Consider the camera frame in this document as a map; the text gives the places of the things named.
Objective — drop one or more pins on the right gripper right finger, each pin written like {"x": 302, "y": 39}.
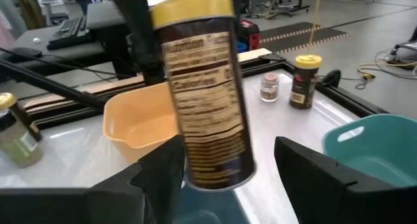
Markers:
{"x": 325, "y": 194}

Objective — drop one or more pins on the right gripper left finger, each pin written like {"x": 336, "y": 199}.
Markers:
{"x": 130, "y": 198}

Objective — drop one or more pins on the brown spice can yellow lid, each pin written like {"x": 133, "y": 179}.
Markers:
{"x": 6, "y": 100}
{"x": 205, "y": 103}
{"x": 303, "y": 87}

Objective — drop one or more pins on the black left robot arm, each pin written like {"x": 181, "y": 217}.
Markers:
{"x": 140, "y": 38}

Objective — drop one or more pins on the teal plastic bin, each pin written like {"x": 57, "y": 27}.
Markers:
{"x": 384, "y": 152}

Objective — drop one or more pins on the yellow plastic bin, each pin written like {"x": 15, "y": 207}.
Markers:
{"x": 140, "y": 123}

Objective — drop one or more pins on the black corner clamp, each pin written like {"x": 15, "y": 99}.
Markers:
{"x": 330, "y": 78}

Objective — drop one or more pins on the glass herb jar black lid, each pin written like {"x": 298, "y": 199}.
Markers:
{"x": 19, "y": 149}

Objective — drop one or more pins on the black floor mat striped edge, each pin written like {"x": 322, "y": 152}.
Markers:
{"x": 293, "y": 35}

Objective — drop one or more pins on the blue box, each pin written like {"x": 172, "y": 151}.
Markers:
{"x": 241, "y": 47}

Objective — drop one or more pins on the red box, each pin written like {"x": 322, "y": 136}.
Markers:
{"x": 251, "y": 35}

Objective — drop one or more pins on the black keyboard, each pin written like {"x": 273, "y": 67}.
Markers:
{"x": 66, "y": 32}

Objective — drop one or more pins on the black computer mouse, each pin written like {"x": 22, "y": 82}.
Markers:
{"x": 26, "y": 52}

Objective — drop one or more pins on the grey desk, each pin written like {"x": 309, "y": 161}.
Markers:
{"x": 104, "y": 15}
{"x": 19, "y": 43}

